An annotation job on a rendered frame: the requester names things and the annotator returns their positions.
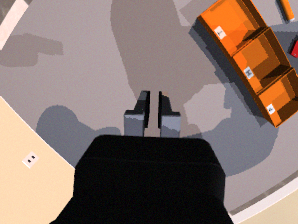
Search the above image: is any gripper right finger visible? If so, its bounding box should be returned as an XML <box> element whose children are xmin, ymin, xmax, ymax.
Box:
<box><xmin>158</xmin><ymin>91</ymin><xmax>181</xmax><ymax>138</ymax></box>

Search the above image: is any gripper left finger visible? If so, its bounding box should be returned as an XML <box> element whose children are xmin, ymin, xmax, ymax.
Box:
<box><xmin>124</xmin><ymin>91</ymin><xmax>150</xmax><ymax>136</ymax></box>

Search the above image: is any red usb stick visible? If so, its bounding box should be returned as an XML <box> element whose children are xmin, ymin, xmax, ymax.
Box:
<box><xmin>289</xmin><ymin>38</ymin><xmax>298</xmax><ymax>58</ymax></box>

